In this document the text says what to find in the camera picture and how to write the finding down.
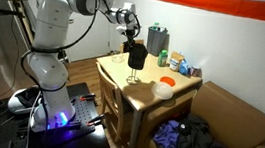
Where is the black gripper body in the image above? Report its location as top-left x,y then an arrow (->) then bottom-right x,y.
121,28 -> 139,54

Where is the black cap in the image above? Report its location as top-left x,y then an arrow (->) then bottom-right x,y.
126,42 -> 150,71

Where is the black robot base board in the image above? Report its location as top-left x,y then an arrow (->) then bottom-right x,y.
0,72 -> 119,148

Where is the clear glass bowl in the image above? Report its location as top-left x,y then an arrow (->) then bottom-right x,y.
110,51 -> 127,65

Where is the gray plastic bin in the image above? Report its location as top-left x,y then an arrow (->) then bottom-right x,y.
145,25 -> 171,59

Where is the green-capped bottle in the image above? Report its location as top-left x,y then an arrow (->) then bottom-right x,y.
152,21 -> 162,30

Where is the green plastic bottle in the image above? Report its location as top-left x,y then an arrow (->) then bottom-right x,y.
156,48 -> 170,69

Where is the brown paper pouch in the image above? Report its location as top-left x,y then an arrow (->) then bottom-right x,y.
167,50 -> 186,74

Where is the orange round disc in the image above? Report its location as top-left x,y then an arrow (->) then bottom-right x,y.
158,74 -> 177,88

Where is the clear plastic bowl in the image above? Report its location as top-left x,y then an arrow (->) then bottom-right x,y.
149,79 -> 176,102

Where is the blue plastic bag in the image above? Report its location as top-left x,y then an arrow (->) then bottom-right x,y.
178,57 -> 193,76

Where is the light wooden chair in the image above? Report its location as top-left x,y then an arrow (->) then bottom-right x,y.
86,61 -> 138,146

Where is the orange and black clamp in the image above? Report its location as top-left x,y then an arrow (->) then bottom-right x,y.
78,91 -> 98,104
85,111 -> 108,129

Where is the red and white banner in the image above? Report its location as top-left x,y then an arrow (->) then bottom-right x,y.
143,0 -> 265,23

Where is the purple cloth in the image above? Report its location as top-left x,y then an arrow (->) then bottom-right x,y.
150,117 -> 183,148

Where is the black clothing pile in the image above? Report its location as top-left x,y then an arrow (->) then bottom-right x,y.
174,113 -> 242,148

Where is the brown armchair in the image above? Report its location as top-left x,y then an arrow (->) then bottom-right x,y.
142,73 -> 265,148

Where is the metal stand with ring base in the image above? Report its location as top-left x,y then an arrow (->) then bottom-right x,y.
124,66 -> 143,86

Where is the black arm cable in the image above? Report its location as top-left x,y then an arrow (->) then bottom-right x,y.
17,0 -> 101,97

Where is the white cable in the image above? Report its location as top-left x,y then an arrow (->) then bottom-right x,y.
23,90 -> 43,148

